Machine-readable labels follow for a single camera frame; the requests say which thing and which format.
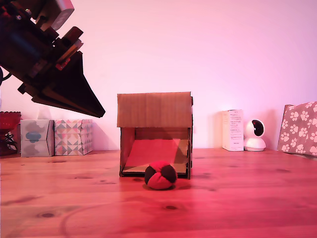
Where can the paw print cushion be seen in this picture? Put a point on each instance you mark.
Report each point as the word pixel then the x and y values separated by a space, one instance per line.
pixel 299 129

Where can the red glass bowl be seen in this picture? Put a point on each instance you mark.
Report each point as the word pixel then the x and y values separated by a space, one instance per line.
pixel 8 121

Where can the small white round camera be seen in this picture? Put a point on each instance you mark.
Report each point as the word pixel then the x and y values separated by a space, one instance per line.
pixel 255 138

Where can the red and black footbag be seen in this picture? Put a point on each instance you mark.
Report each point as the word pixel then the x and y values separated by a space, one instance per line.
pixel 161 177

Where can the cloud print tissue box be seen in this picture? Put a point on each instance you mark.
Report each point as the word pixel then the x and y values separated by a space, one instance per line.
pixel 33 138

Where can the white printed carton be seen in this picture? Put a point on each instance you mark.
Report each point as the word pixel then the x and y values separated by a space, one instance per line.
pixel 234 131

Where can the cardboard dice tower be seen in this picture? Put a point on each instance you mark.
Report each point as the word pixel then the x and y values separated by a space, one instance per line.
pixel 153 111

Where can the geometric pattern tissue box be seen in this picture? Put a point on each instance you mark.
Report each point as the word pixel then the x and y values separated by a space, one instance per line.
pixel 71 137

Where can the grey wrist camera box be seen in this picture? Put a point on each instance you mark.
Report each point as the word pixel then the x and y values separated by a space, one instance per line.
pixel 62 13

